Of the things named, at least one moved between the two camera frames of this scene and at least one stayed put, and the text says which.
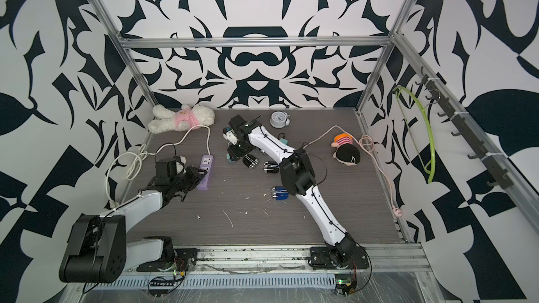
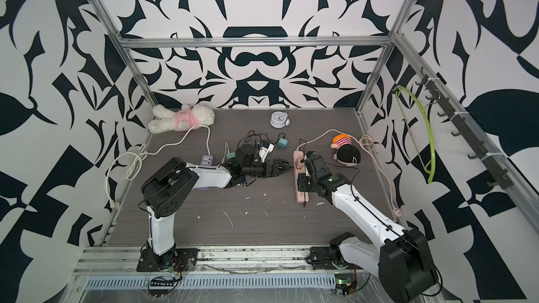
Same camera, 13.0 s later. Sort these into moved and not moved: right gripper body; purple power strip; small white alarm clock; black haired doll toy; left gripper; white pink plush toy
Moved: right gripper body; left gripper
Not moved: small white alarm clock; purple power strip; white pink plush toy; black haired doll toy
